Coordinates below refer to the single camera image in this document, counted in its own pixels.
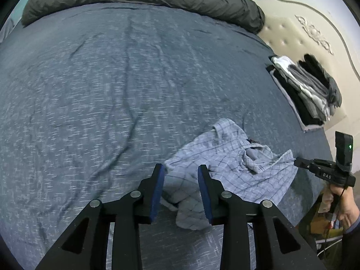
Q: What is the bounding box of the dark grey folded garment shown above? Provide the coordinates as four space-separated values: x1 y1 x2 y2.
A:
298 53 342 116

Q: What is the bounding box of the blue flecked bed cover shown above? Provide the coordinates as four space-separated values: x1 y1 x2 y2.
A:
0 1 334 270

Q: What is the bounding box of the person's right forearm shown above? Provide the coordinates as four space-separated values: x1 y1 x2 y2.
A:
341 216 360 262

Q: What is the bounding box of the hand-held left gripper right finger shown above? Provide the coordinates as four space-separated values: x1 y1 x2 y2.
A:
198 164 328 270

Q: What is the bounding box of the cream tufted headboard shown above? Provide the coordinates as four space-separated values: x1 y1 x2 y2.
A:
245 0 360 175

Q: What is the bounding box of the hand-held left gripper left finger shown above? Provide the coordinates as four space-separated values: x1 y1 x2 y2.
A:
35 163 165 270

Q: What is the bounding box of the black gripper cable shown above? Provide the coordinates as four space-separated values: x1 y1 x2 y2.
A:
323 186 348 248

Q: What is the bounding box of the person's right hand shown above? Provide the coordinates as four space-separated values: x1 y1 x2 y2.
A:
321 186 360 229

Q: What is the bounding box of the cardboard box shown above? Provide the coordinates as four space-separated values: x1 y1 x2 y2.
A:
311 211 342 234

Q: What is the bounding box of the light blue checked shirt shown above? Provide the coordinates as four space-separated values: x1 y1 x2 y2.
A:
163 118 299 230

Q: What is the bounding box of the white folded garment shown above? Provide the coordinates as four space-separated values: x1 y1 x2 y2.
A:
270 56 296 71

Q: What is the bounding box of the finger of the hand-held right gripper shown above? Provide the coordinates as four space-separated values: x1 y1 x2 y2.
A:
293 157 313 170

